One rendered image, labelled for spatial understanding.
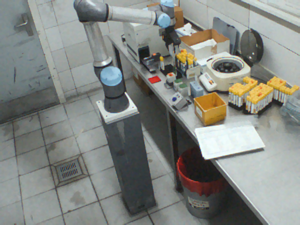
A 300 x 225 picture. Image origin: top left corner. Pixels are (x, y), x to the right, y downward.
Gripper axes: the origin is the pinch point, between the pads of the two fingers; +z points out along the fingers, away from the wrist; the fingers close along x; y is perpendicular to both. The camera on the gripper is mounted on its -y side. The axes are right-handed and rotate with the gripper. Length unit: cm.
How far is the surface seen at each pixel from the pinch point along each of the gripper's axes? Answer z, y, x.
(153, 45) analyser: 6.5, 32.3, 0.2
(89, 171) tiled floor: 105, 39, 70
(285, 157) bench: 18, -92, -11
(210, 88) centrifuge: 13.8, -26.7, -9.3
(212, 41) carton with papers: 10.8, 21.3, -42.3
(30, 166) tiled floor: 105, 74, 120
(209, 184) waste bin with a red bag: 62, -55, 9
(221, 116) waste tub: 14, -52, -1
